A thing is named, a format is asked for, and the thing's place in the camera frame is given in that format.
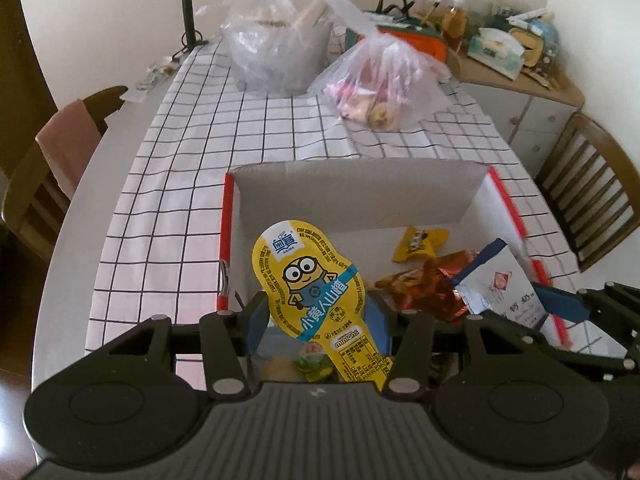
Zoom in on large clear plastic bag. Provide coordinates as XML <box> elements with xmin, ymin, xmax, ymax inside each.
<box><xmin>195</xmin><ymin>0</ymin><xmax>381</xmax><ymax>96</ymax></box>

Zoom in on red cardboard box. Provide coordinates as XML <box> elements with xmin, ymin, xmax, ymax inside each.
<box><xmin>217</xmin><ymin>161</ymin><xmax>573</xmax><ymax>351</ymax></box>

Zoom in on wooden chair with towel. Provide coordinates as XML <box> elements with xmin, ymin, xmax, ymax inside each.
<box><xmin>0</xmin><ymin>86</ymin><xmax>128</xmax><ymax>261</ymax></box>

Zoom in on green candy wrapper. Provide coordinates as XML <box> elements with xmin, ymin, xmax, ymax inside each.
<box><xmin>295</xmin><ymin>342</ymin><xmax>334</xmax><ymax>377</ymax></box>

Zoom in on white milk powder sachet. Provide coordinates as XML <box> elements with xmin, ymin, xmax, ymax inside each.
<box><xmin>452</xmin><ymin>238</ymin><xmax>551</xmax><ymax>331</ymax></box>

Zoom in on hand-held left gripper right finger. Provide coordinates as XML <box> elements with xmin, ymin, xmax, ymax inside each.
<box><xmin>369</xmin><ymin>306</ymin><xmax>576</xmax><ymax>400</ymax></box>

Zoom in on green tissue box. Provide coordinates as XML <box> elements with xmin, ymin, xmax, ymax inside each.
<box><xmin>467</xmin><ymin>27</ymin><xmax>526</xmax><ymax>80</ymax></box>

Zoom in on orange case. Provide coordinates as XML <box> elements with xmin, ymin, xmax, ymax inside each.
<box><xmin>345</xmin><ymin>25</ymin><xmax>448</xmax><ymax>63</ymax></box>

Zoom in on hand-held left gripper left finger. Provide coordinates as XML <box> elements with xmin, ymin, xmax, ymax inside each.
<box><xmin>87</xmin><ymin>292</ymin><xmax>271</xmax><ymax>400</ymax></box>

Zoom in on white sideboard cabinet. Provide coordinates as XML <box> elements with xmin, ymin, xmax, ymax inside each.
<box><xmin>445</xmin><ymin>50</ymin><xmax>586</xmax><ymax>171</ymax></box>

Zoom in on small yellow snack packet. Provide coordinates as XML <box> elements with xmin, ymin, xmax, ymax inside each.
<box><xmin>391</xmin><ymin>226</ymin><xmax>451</xmax><ymax>263</ymax></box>

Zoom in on pink towel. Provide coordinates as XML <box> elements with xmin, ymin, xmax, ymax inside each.
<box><xmin>36</xmin><ymin>100</ymin><xmax>101</xmax><ymax>196</ymax></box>

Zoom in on clear bag with pink contents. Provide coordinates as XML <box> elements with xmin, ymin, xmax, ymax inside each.
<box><xmin>307</xmin><ymin>30</ymin><xmax>453</xmax><ymax>133</ymax></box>

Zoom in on bare wooden chair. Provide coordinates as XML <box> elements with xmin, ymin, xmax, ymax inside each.
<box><xmin>535</xmin><ymin>112</ymin><xmax>640</xmax><ymax>273</ymax></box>

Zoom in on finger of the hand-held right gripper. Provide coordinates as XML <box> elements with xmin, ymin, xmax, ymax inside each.
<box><xmin>531</xmin><ymin>282</ymin><xmax>640</xmax><ymax>324</ymax></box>
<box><xmin>487</xmin><ymin>310</ymin><xmax>640</xmax><ymax>383</ymax></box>

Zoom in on silver desk lamp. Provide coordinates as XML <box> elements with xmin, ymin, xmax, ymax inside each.
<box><xmin>181</xmin><ymin>0</ymin><xmax>263</xmax><ymax>53</ymax></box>

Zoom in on amber liquid bottle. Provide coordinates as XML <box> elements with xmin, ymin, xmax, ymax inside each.
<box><xmin>442</xmin><ymin>0</ymin><xmax>468</xmax><ymax>51</ymax></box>

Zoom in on small clutter beside lamp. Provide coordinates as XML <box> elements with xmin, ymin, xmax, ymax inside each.
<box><xmin>135</xmin><ymin>57</ymin><xmax>177</xmax><ymax>94</ymax></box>

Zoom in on brown foil snack packet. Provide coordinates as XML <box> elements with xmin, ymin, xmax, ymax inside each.
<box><xmin>375</xmin><ymin>251</ymin><xmax>481</xmax><ymax>323</ymax></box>

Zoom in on white checked tablecloth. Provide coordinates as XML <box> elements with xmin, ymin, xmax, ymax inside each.
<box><xmin>85</xmin><ymin>35</ymin><xmax>581</xmax><ymax>353</ymax></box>

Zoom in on yellow cartoon snack packet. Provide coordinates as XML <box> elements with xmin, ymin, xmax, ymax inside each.
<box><xmin>251</xmin><ymin>220</ymin><xmax>393</xmax><ymax>396</ymax></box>

